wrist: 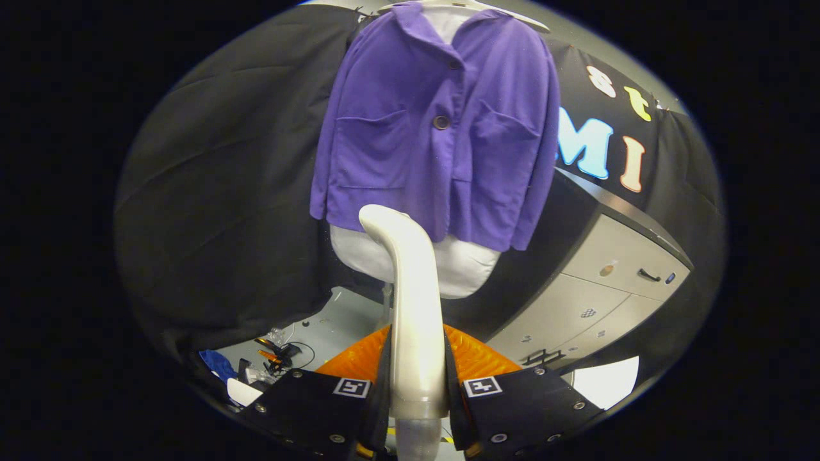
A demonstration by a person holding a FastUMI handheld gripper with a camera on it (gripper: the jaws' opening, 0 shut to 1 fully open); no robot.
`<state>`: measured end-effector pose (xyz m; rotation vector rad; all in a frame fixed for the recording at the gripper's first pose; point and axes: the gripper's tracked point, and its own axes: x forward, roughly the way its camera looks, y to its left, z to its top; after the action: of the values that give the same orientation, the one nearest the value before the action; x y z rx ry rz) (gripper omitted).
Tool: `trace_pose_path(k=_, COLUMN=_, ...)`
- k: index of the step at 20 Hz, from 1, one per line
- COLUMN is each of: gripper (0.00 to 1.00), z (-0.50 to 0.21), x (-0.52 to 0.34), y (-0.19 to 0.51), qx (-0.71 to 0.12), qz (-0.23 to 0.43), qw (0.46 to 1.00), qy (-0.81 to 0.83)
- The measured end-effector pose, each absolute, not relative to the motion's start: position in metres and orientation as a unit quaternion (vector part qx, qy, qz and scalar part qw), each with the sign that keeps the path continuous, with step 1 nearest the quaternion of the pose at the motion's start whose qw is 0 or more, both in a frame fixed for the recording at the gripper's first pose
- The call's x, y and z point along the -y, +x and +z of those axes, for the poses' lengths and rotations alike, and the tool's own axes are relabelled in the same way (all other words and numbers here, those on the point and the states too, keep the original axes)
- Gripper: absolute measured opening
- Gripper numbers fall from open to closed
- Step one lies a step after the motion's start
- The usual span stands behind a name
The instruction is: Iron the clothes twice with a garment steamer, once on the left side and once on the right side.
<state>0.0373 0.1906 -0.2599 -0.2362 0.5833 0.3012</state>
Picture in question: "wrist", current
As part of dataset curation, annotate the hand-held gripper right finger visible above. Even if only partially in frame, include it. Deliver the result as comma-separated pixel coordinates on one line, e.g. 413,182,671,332
443,325,606,460

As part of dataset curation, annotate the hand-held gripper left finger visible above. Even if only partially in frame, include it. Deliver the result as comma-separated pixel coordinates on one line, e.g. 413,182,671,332
253,325,391,460

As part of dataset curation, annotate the white garment steamer hose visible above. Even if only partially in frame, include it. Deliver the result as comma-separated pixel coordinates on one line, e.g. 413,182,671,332
394,416,444,461

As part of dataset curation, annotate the white garment steamer head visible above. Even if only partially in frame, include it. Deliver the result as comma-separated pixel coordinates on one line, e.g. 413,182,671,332
359,204,449,420

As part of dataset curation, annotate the purple button jacket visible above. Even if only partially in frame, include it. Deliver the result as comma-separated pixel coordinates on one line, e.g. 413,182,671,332
309,1,562,252

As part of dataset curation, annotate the cream clothes hanger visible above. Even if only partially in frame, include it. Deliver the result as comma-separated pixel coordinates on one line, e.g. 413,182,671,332
378,0,550,33

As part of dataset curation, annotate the small white floor item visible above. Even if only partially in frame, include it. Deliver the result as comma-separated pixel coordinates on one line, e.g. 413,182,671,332
226,378,263,407

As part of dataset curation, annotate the white paper sheet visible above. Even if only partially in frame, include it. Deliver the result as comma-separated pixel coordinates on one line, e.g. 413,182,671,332
572,356,640,410

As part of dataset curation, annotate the blue floor item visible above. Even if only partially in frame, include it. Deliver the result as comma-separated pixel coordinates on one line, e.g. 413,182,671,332
199,349,238,383

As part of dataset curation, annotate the white padded ironing form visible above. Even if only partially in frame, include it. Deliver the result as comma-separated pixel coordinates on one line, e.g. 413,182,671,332
330,6,502,300

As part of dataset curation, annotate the grey cabinet with black top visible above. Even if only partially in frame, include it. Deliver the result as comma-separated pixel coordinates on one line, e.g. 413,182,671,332
442,168,694,372

